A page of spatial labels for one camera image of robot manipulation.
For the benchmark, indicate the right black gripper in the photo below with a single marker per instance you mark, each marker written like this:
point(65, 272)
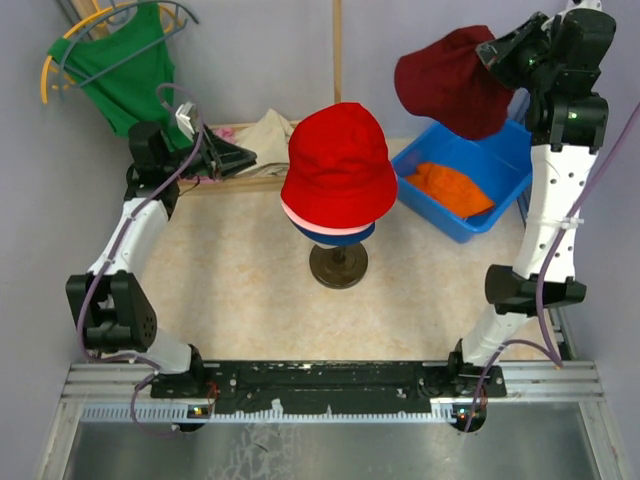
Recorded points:
point(496, 53)

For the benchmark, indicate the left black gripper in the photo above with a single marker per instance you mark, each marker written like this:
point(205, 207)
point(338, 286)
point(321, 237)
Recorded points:
point(224, 156)

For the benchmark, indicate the wooden clothes rack with tray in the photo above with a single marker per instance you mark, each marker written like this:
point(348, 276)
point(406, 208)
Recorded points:
point(242, 59)

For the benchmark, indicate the dark maroon hat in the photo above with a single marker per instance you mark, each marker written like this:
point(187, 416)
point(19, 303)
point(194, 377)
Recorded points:
point(447, 82)

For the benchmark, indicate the blue plastic bin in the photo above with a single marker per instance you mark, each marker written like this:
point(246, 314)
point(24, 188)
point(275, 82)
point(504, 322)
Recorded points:
point(499, 164)

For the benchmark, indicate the pink hat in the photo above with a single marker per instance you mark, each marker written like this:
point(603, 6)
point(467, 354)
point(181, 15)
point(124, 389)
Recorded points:
point(318, 229)

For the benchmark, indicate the red hat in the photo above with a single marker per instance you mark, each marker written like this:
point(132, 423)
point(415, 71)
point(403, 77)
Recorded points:
point(340, 175)

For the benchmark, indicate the blue hat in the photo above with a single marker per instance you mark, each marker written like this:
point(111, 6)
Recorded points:
point(336, 240)

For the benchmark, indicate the orange hat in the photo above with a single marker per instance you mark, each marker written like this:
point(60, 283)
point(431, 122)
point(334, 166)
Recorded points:
point(452, 189)

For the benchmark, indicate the cream mannequin head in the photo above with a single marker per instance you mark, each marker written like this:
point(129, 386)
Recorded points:
point(339, 267)

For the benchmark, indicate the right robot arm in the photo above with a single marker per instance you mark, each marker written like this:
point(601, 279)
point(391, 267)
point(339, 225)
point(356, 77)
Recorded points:
point(543, 274)

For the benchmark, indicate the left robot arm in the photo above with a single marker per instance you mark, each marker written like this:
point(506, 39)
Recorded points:
point(113, 316)

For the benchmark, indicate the pink cloth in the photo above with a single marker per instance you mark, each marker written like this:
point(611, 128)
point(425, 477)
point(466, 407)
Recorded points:
point(225, 133)

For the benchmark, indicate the beige cloth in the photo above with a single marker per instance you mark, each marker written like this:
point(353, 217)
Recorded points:
point(269, 140)

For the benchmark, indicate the green shirt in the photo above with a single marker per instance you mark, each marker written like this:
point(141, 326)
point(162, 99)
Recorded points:
point(127, 95)

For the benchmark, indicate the yellow hanger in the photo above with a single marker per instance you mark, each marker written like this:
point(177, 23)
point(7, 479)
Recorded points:
point(58, 74)

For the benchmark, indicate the grey hanger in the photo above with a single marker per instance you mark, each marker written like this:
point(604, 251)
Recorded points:
point(104, 46)

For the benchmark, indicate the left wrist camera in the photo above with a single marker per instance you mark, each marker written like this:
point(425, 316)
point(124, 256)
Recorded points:
point(186, 117)

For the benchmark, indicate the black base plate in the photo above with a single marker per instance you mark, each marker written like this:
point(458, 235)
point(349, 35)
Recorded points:
point(383, 387)

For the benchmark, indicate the aluminium rail frame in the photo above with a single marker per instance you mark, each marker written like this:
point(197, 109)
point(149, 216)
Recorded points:
point(121, 392)

